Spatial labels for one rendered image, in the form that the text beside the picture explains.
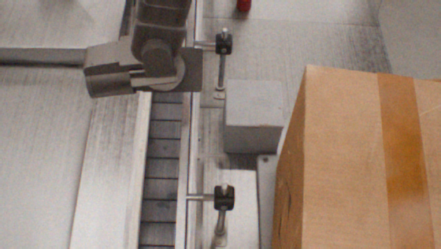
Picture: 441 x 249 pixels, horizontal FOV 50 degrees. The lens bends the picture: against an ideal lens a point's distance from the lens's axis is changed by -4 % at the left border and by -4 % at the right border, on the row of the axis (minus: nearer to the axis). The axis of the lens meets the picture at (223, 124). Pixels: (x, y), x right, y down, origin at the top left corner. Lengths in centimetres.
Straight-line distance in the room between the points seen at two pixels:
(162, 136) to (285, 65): 32
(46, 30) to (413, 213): 78
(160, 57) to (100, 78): 10
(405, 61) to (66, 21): 167
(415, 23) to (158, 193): 198
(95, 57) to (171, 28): 12
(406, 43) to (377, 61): 135
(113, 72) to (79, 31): 42
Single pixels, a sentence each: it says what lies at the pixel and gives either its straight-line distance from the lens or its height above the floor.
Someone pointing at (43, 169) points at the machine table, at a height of 83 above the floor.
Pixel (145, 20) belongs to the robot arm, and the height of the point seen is 122.
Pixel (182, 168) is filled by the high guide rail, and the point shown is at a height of 96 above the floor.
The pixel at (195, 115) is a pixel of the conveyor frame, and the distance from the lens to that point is 88.
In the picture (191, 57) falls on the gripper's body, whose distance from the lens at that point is 72.
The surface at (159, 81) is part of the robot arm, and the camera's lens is 62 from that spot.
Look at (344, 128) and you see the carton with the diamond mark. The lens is 60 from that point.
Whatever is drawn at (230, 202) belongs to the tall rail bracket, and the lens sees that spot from 69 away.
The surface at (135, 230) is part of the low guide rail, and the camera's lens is 73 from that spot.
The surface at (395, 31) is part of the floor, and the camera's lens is 248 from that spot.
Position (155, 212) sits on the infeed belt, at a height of 88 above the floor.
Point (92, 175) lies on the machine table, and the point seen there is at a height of 83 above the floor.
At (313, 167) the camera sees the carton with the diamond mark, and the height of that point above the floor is 112.
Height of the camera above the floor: 159
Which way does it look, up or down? 55 degrees down
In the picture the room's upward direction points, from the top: 6 degrees clockwise
